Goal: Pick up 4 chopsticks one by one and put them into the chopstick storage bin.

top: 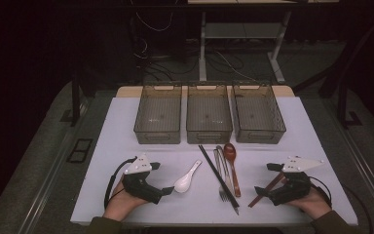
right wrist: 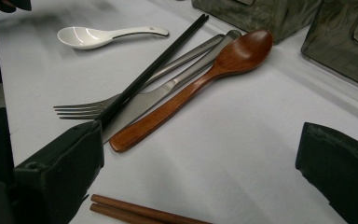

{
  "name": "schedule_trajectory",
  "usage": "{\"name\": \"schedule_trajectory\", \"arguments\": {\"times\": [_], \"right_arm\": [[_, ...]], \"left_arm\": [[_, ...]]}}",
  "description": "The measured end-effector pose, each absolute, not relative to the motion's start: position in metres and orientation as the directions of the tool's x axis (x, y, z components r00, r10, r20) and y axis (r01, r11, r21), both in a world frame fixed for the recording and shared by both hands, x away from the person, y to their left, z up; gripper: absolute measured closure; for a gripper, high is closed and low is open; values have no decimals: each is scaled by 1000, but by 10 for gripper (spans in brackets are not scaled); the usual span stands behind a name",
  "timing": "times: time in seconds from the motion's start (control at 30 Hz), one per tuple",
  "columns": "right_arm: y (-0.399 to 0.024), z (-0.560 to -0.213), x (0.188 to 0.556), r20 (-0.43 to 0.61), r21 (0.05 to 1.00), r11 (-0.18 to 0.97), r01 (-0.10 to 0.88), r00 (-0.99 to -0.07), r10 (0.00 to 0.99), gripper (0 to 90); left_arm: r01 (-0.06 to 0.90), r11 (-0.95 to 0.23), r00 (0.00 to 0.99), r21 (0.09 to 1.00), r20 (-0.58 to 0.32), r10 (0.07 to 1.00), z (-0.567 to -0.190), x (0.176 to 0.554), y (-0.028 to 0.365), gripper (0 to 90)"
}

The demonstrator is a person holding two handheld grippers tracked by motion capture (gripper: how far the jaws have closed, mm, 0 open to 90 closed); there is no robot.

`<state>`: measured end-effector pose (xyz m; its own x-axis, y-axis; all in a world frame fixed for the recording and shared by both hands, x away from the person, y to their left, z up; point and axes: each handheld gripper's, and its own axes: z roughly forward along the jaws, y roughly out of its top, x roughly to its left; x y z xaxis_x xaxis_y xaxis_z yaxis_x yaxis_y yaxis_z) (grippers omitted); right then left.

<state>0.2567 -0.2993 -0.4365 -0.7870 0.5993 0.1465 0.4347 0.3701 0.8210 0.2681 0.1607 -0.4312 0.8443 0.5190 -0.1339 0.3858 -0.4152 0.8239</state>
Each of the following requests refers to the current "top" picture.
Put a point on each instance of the black metal stand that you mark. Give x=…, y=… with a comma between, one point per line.
x=342, y=104
x=75, y=97

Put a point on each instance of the brown wooden spoon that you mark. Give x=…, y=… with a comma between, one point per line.
x=230, y=151

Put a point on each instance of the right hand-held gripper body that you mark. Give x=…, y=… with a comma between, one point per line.
x=293, y=188

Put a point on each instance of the metal floor rail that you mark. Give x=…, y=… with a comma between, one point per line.
x=49, y=182
x=370, y=175

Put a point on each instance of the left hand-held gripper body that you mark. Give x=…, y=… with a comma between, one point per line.
x=139, y=187

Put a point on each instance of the translucent grey plastic bin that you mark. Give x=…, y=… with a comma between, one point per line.
x=258, y=113
x=157, y=113
x=209, y=113

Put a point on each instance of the black chopstick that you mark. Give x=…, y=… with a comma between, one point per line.
x=220, y=175
x=217, y=176

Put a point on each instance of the person's left hand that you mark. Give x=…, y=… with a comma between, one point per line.
x=120, y=204

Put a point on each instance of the metal fork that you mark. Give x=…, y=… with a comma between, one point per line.
x=224, y=195

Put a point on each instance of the black floor socket frame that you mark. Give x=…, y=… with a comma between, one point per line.
x=79, y=150

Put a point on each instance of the white metal desk frame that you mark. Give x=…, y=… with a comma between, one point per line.
x=203, y=48

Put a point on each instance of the white ceramic spoon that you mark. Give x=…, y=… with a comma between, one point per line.
x=183, y=185

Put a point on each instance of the person's right hand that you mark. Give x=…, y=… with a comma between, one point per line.
x=315, y=203

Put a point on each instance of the metal knife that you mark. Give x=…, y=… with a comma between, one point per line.
x=222, y=159

